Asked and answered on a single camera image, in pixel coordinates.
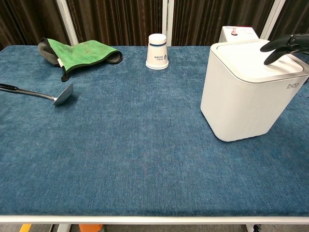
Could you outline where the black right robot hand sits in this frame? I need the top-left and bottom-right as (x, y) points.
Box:
(260, 33), (309, 65)

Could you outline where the white lidded trash bin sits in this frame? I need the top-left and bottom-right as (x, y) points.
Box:
(200, 40), (309, 142)

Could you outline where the white box with red mark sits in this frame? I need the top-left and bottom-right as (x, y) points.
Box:
(218, 25), (259, 44)

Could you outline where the white paper cup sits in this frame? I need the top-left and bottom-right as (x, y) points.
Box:
(145, 33), (169, 71)

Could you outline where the brown curtain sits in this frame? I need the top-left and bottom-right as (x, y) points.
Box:
(0, 0), (309, 51)

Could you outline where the blue tablecloth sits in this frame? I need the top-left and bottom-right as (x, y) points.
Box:
(0, 45), (309, 217)

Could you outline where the green cloth with black trim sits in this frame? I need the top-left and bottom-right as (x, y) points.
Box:
(46, 38), (121, 83)

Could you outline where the orange object under table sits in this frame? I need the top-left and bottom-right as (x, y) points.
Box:
(79, 224), (103, 232)

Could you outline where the white slanted frame post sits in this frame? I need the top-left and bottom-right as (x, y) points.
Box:
(56, 0), (79, 46)
(259, 0), (286, 41)

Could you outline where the white upright frame post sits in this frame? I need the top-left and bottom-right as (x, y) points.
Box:
(162, 0), (175, 46)

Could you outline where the metal ladle with black handle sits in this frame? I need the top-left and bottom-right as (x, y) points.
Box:
(0, 83), (74, 106)

